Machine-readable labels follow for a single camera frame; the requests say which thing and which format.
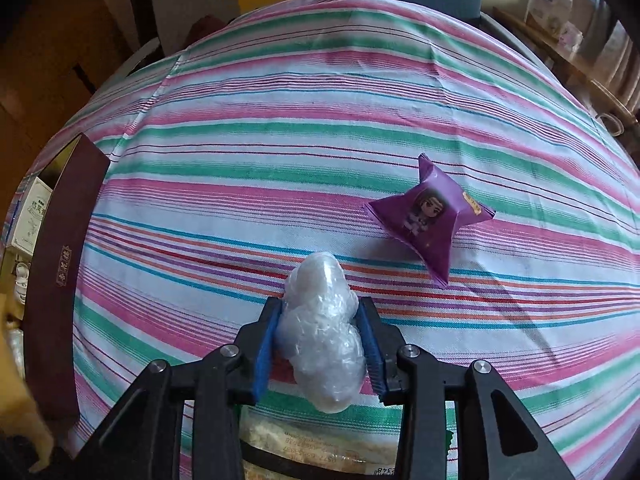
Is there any grey upholstered panel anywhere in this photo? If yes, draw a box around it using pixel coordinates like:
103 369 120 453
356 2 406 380
154 0 242 53

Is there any maroon storage box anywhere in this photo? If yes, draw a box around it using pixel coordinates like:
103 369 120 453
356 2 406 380
0 132 112 424

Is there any pink box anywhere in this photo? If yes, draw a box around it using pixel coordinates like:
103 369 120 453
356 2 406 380
559 24 584 49

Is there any white plastic bundle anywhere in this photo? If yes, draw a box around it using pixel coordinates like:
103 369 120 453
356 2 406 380
276 251 366 414

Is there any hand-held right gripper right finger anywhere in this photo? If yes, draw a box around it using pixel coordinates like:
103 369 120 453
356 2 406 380
355 297 576 480

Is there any silver pleated curtain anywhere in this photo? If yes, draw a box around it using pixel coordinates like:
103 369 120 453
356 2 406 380
584 4 640 113

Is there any grey armrest bar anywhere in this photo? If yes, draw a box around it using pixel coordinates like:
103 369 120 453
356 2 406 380
106 39 162 80

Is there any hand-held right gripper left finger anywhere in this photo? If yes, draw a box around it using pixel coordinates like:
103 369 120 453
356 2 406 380
75 297 286 480

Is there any wooden desk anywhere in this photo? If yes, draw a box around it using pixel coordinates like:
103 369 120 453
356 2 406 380
491 6 640 123

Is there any white kettle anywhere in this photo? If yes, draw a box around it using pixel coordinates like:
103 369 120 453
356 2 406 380
594 111 627 137

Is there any white carton with blue label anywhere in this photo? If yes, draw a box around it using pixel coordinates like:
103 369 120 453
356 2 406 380
525 0 574 29

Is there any purple cartoon snack packet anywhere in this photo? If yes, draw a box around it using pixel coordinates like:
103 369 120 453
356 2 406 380
367 154 495 288

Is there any dark red cloth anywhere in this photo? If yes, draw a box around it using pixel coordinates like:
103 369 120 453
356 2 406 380
191 15 227 48

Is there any green-edged cracker packet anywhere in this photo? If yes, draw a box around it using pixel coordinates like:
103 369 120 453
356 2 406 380
240 404 455 480

